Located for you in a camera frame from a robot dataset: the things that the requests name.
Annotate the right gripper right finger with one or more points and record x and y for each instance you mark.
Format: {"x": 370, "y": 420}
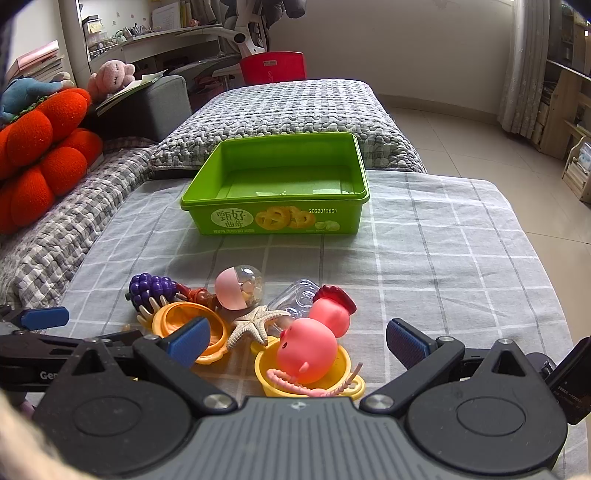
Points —
{"x": 429, "y": 363}

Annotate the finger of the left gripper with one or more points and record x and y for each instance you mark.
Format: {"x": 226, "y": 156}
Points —
{"x": 35, "y": 319}
{"x": 26, "y": 344}

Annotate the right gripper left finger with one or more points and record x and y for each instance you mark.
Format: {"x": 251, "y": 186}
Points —
{"x": 169, "y": 360}

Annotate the orange toy bowl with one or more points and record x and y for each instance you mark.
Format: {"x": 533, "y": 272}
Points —
{"x": 180, "y": 320}

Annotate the beige toy hand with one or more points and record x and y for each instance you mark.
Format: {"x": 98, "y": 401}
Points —
{"x": 145, "y": 315}

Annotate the red orange toy figure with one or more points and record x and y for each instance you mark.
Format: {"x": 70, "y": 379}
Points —
{"x": 199, "y": 296}

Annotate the purple toy grapes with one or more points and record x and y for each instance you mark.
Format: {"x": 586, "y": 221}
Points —
{"x": 144, "y": 285}

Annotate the beige starfish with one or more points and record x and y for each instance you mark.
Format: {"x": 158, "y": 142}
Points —
{"x": 253, "y": 325}

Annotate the pink clear capsule ball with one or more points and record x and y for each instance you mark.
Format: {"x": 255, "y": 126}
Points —
{"x": 238, "y": 288}

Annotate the yellow toy pot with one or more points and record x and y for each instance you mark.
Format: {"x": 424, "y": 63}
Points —
{"x": 265, "y": 359}

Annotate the pink red-capped toy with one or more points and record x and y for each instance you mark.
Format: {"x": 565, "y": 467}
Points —
{"x": 334, "y": 308}

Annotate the pink octopus toy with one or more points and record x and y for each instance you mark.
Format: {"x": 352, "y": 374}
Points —
{"x": 307, "y": 351}

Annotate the clear contact lens case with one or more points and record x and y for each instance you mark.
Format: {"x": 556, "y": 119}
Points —
{"x": 296, "y": 300}

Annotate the grey plaid sofa cover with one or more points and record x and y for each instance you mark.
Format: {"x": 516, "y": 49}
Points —
{"x": 39, "y": 262}

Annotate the grey checked cloth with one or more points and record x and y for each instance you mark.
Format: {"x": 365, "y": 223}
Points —
{"x": 447, "y": 255}

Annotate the orange pumpkin cushion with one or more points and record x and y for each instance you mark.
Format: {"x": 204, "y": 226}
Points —
{"x": 44, "y": 154}

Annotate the green plastic storage box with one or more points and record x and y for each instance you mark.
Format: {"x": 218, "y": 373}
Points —
{"x": 280, "y": 184}

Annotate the blue plush toy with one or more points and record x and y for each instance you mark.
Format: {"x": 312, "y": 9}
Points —
{"x": 20, "y": 94}

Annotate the grey sofa armrest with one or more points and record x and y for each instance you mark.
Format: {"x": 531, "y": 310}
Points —
{"x": 152, "y": 112}

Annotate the stack of books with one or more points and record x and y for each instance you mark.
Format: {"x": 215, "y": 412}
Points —
{"x": 44, "y": 64}

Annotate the pink plush toy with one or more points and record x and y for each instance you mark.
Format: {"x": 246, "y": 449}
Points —
{"x": 112, "y": 77}

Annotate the grey quilted sofa cushion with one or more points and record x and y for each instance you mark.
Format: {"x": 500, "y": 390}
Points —
{"x": 308, "y": 106}

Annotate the open book on armrest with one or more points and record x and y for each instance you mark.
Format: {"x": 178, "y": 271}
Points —
{"x": 135, "y": 86}

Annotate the wooden shelf unit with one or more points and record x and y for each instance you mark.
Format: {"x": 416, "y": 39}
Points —
{"x": 562, "y": 128}

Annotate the white desk with shelves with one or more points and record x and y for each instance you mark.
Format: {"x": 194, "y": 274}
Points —
{"x": 152, "y": 35}

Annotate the grey curtain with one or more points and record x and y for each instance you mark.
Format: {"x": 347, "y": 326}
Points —
{"x": 530, "y": 42}

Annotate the white office chair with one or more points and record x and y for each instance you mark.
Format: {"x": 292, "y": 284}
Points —
{"x": 239, "y": 37}

